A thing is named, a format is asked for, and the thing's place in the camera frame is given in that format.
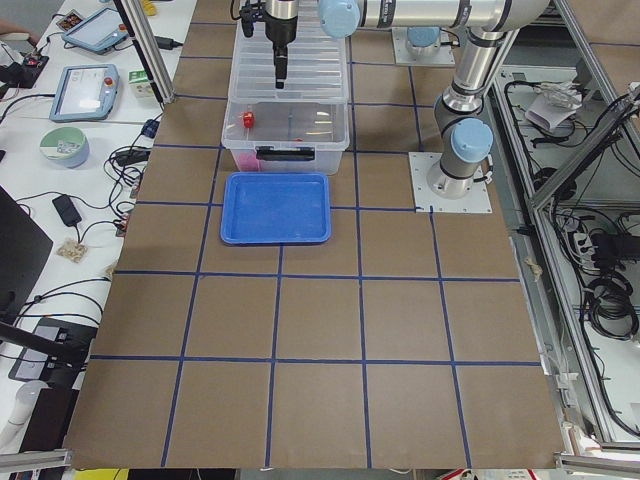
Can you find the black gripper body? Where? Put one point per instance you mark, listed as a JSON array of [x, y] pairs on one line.
[[280, 29]]

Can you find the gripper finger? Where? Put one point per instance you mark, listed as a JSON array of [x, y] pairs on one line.
[[280, 60]]

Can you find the clear plastic box lid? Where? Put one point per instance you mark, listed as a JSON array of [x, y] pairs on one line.
[[316, 68]]

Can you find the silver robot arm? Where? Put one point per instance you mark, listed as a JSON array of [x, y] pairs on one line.
[[467, 140]]

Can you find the clear plastic storage box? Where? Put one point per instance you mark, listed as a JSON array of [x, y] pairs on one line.
[[323, 127]]

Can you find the red block in box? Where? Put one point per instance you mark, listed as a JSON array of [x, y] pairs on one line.
[[247, 161]]

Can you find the red block under lid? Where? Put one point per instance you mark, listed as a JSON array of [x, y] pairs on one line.
[[248, 119]]

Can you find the green white carton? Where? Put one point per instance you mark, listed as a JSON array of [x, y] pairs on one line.
[[140, 84]]

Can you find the blue plastic tray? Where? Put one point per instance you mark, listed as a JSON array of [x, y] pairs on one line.
[[276, 208]]

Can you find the blue teach pendant far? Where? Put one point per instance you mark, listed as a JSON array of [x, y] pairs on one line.
[[98, 33]]

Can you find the blue teach pendant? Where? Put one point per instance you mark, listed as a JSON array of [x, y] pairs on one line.
[[98, 33], [85, 93]]

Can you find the blue teach pendant near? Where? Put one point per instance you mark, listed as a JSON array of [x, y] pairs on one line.
[[85, 93]]

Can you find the green white bowl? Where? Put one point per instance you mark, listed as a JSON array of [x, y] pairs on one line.
[[65, 146]]

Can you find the black power adapter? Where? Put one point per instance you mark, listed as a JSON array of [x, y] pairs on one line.
[[66, 210]]

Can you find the black monitor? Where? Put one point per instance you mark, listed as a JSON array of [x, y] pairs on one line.
[[25, 249]]

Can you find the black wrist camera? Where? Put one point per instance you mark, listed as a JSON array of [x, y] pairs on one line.
[[250, 13]]

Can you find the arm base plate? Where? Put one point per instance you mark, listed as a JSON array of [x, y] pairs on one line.
[[423, 46], [434, 192]]

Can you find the aluminium frame post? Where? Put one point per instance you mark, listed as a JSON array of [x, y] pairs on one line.
[[140, 31]]

